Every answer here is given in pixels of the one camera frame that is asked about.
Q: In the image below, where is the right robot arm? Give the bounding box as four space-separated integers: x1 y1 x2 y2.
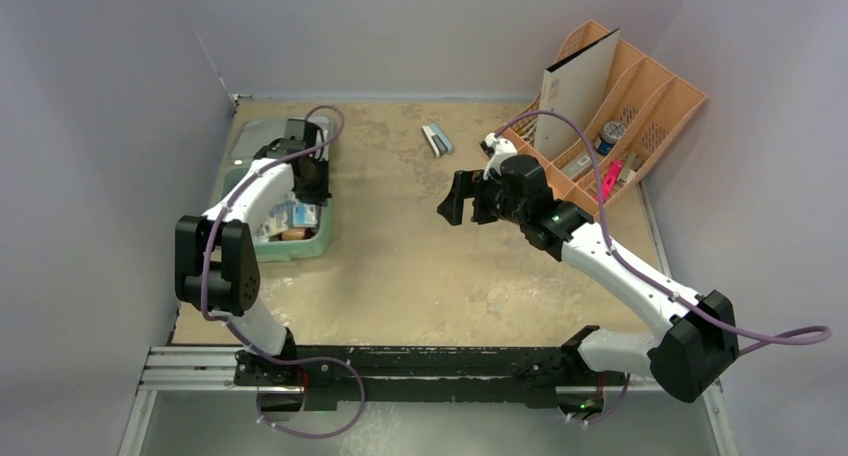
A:
437 155 740 403

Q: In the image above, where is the white folder in organizer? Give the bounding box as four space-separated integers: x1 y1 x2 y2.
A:
534 28 620 161

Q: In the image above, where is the grey box in organizer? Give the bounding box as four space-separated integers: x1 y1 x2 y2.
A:
561 151 594 181

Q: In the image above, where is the mint green storage case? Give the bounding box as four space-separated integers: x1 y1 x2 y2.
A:
215 116 336 262

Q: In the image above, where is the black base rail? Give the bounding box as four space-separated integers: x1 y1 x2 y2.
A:
234 345 624 414

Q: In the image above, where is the brown bottle orange cap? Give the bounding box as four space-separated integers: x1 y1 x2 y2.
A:
280 228 312 241

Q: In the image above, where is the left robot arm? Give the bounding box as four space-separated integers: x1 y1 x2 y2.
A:
174 118 331 385

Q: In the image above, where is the pink marker in organizer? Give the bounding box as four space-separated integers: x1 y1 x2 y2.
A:
596 160 624 202

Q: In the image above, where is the blue white stapler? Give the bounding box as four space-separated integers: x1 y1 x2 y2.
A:
421 123 454 158

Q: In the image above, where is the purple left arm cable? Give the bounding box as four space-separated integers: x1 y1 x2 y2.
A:
198 105 367 439

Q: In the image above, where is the pink desk organizer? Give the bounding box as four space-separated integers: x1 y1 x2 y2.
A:
499 21 707 216

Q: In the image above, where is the clear zip bag of pads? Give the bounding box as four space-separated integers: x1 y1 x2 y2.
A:
253 199 321 242

